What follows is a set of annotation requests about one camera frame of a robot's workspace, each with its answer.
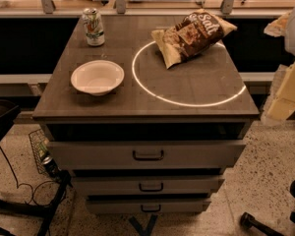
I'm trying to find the drawer black handle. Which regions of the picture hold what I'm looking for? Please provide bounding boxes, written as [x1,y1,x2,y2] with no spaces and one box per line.
[139,183,164,193]
[141,205,161,212]
[132,150,164,161]

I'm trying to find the top drawer black handle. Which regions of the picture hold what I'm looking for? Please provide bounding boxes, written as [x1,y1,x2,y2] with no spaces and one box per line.
[132,150,164,161]

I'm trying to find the white paper bowl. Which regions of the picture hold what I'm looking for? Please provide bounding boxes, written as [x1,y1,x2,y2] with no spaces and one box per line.
[71,60,125,96]

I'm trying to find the black stand leg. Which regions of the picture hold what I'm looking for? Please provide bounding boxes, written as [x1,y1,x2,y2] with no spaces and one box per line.
[0,171,71,236]

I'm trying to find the brown salt chip bag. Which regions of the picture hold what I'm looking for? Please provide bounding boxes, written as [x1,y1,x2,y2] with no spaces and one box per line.
[151,9,237,69]

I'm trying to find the black cable on floor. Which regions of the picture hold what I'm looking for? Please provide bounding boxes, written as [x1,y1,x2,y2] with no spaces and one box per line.
[0,133,62,208]

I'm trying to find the middle drawer black handle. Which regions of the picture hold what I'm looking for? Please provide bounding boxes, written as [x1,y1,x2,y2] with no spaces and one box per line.
[139,183,164,193]

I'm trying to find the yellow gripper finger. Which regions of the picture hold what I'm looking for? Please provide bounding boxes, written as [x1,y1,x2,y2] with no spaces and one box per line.
[264,12,290,37]
[261,63,295,126]

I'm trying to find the green white soda can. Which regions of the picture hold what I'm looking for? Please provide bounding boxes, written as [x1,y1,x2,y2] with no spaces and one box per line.
[82,8,105,46]

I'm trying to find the wire mesh basket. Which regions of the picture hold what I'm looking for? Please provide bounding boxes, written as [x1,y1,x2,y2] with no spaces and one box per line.
[29,129,52,175]

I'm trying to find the grey drawer cabinet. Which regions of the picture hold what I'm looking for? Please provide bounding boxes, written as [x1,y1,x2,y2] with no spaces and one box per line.
[33,16,259,213]

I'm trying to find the dark can on floor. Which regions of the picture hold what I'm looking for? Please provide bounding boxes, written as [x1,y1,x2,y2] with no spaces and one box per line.
[42,156,59,178]

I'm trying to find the bottom drawer black handle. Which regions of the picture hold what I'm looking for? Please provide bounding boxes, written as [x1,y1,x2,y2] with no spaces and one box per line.
[141,205,161,212]

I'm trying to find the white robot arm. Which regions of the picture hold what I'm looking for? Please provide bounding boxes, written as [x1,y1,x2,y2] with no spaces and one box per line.
[261,7,295,126]

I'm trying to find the black caster wheel base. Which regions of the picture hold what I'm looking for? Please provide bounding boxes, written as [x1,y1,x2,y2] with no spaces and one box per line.
[239,175,295,236]

